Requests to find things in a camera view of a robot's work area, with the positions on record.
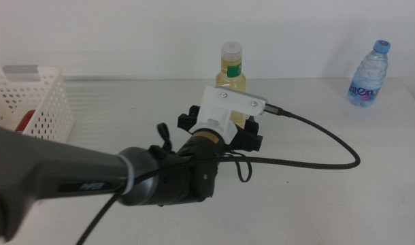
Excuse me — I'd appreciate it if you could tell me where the black braided left camera cable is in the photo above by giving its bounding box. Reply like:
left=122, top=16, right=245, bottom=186
left=74, top=103, right=361, bottom=245

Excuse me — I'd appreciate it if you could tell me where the red soda can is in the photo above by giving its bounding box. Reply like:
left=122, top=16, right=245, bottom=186
left=15, top=110, right=55, bottom=137

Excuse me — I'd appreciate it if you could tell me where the small water bottle blue cap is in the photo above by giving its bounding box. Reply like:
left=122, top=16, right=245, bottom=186
left=346, top=39, right=391, bottom=108

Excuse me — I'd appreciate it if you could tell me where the yellow liquid bottle green label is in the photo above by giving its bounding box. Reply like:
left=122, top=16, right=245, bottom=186
left=215, top=41, right=248, bottom=129

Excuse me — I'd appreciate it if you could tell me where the thin black wire loop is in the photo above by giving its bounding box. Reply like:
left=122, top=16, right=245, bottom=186
left=233, top=152, right=253, bottom=183
left=156, top=122, right=171, bottom=152

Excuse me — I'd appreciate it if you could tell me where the white perforated plastic basket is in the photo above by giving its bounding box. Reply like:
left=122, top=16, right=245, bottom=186
left=0, top=65, right=75, bottom=144

